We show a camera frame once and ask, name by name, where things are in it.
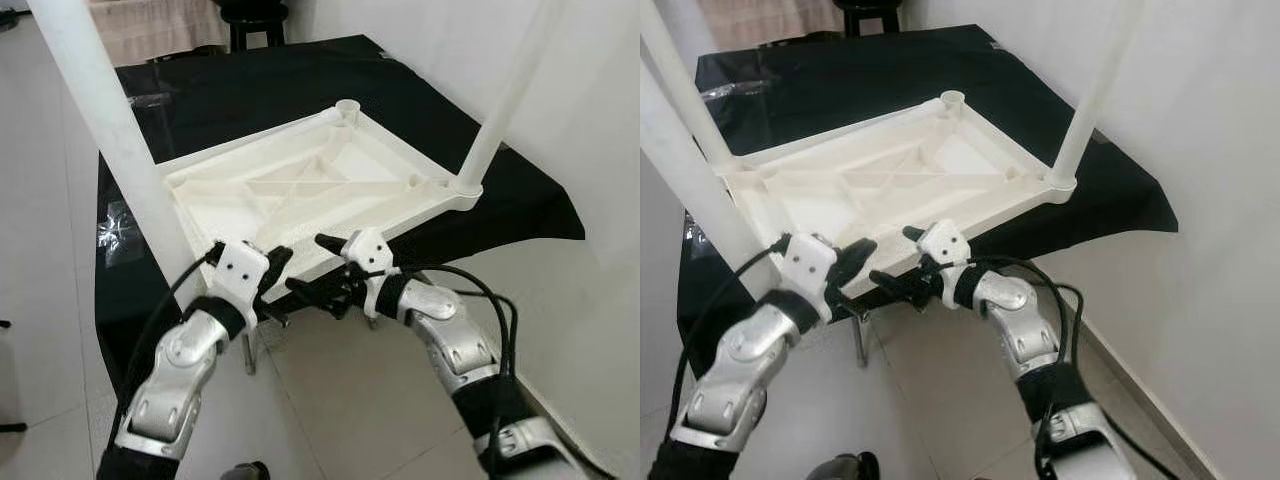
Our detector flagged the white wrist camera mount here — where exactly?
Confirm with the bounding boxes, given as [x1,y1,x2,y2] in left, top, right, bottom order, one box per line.
[780,233,841,321]
[205,240,271,331]
[342,228,399,319]
[915,220,973,306]

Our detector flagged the white plastic table top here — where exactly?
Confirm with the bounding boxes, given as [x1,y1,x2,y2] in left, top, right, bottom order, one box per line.
[160,98,483,291]
[715,90,1079,296]

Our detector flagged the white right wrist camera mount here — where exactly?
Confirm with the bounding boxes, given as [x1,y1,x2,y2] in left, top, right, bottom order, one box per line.
[915,220,973,306]
[342,228,399,319]

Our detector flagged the black chair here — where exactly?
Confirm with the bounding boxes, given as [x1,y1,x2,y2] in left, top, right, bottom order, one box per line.
[0,318,29,434]

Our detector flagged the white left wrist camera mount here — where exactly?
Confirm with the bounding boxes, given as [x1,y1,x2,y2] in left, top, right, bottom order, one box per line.
[780,233,841,321]
[205,240,271,331]

